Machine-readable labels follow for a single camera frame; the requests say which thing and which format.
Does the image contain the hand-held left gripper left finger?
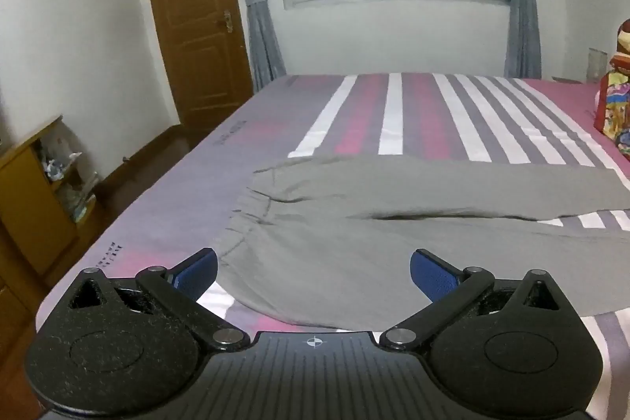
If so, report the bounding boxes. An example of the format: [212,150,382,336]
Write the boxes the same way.
[66,248,251,352]

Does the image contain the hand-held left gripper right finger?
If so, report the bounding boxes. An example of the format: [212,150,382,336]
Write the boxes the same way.
[379,248,567,352]

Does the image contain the grey pants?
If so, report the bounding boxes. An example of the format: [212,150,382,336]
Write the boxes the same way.
[213,168,630,331]

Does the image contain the striped pink grey bed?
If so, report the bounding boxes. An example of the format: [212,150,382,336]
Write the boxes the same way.
[34,73,630,420]

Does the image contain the clutter on cabinet shelf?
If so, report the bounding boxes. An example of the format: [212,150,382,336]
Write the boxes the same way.
[38,135,99,224]

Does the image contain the wooden cabinet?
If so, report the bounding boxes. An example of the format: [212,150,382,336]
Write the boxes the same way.
[0,115,105,420]

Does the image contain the colourful printed cushion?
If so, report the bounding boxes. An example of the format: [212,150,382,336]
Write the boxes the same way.
[593,68,630,175]

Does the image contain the brown wooden door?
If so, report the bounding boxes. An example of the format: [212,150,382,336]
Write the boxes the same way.
[142,0,255,130]

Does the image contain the clear glass jar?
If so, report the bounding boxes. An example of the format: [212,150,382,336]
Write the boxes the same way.
[587,48,610,82]

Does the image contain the red and yellow stuffed toy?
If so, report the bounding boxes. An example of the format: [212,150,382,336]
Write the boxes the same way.
[609,19,630,74]

